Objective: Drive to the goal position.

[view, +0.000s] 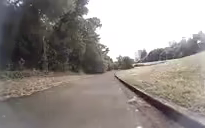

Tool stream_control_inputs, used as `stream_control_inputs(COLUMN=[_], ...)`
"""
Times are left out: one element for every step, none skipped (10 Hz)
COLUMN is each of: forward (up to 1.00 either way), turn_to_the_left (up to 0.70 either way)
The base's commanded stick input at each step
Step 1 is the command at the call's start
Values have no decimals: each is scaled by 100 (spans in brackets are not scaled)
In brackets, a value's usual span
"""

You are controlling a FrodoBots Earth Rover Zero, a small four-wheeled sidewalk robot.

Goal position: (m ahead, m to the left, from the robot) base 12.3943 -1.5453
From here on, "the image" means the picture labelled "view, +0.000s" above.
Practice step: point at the wood of tall trees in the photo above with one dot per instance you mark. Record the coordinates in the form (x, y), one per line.
(56, 40)

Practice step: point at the leaf-strewn dirt verge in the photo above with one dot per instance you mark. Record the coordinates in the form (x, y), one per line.
(23, 86)

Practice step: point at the row of distant trees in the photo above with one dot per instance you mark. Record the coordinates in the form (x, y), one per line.
(176, 50)

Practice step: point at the grey asphalt road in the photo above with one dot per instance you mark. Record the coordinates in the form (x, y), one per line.
(90, 103)

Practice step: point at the concrete kerb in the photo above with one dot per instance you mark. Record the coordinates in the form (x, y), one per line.
(163, 107)

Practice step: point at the dry grass slope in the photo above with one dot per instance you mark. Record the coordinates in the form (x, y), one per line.
(183, 80)

